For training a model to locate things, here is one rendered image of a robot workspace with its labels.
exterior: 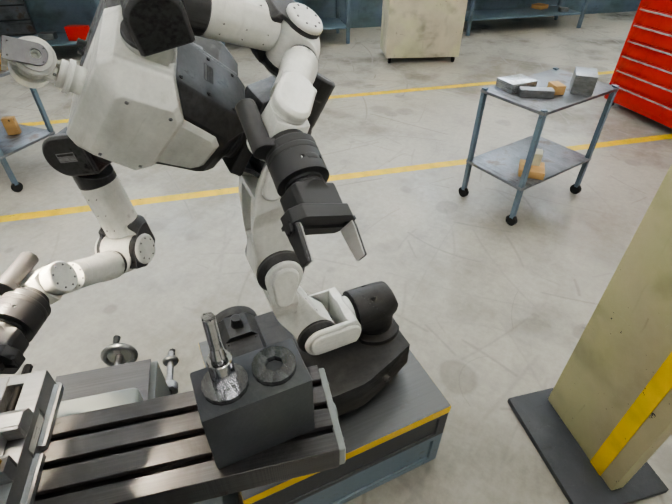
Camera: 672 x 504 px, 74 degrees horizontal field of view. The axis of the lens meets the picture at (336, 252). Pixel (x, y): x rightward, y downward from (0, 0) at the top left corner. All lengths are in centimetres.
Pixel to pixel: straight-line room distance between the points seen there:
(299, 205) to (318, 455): 60
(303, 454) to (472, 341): 162
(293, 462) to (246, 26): 87
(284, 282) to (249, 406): 45
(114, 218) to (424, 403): 121
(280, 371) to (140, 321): 188
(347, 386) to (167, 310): 145
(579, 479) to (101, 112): 207
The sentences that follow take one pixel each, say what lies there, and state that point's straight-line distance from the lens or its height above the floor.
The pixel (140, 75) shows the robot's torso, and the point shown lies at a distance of 90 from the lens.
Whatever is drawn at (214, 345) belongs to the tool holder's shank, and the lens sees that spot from 83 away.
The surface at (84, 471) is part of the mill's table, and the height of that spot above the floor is 93.
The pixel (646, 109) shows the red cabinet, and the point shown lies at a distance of 562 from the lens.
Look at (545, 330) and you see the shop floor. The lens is 272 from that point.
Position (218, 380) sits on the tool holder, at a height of 116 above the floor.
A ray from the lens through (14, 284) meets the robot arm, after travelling 105.
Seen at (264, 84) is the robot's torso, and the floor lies 151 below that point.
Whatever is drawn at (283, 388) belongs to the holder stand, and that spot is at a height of 111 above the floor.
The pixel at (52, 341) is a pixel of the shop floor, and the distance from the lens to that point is 285.
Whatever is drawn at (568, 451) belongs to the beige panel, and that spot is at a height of 3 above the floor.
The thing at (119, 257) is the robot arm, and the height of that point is 116.
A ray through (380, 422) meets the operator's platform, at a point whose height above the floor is 40.
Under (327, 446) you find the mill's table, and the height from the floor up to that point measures 93.
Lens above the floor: 187
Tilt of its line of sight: 39 degrees down
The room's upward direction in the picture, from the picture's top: straight up
